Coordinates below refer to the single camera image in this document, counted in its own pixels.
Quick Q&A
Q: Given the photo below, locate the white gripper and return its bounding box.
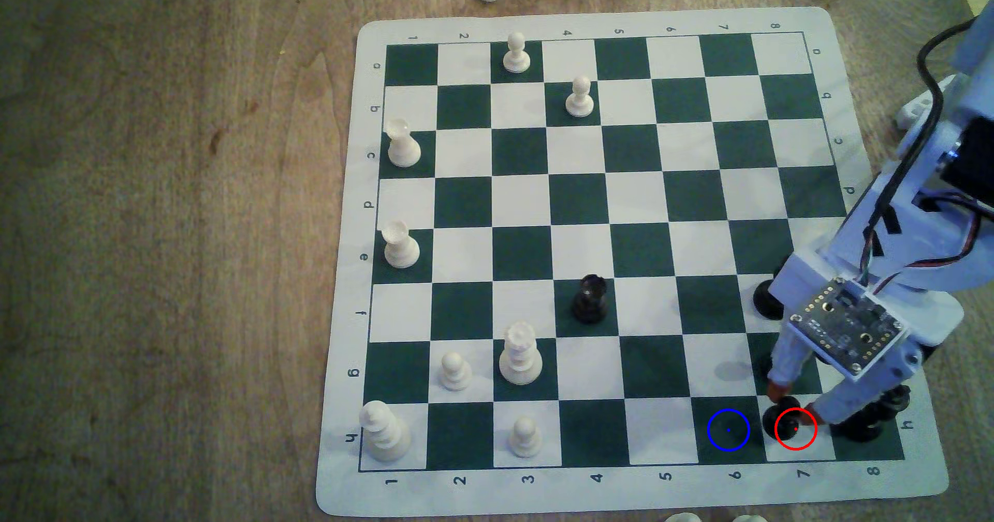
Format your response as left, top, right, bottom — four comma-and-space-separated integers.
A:
766, 249, 964, 427

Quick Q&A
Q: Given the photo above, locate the black chess king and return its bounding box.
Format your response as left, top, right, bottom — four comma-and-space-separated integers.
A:
831, 386, 911, 442

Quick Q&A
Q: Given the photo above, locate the black chess queen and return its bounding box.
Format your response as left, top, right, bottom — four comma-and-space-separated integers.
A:
753, 277, 787, 322

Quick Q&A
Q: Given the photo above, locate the black chess rook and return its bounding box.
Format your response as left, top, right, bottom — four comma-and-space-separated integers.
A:
572, 274, 610, 324

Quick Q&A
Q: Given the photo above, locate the white chess pawn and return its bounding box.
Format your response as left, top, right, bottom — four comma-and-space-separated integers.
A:
438, 351, 473, 392
508, 416, 544, 459
502, 31, 532, 74
564, 75, 595, 118

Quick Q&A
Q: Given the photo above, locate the white chess rook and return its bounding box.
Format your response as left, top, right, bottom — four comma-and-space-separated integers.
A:
499, 322, 544, 386

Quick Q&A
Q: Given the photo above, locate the white chess bishop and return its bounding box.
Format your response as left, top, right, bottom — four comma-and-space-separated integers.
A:
385, 118, 422, 169
382, 221, 421, 269

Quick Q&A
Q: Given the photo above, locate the white chess king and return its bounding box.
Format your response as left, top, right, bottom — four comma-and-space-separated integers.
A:
359, 400, 412, 463

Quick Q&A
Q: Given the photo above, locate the green white chessboard mat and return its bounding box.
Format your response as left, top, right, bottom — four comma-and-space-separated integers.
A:
314, 5, 952, 519

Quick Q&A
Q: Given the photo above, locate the camera circuit board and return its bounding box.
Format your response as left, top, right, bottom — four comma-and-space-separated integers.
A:
788, 275, 910, 375

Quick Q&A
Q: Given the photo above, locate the coloured servo wire bundle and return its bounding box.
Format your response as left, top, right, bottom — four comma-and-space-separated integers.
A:
858, 196, 994, 294

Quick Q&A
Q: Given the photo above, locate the black cable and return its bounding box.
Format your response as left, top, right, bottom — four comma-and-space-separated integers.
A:
862, 17, 978, 236

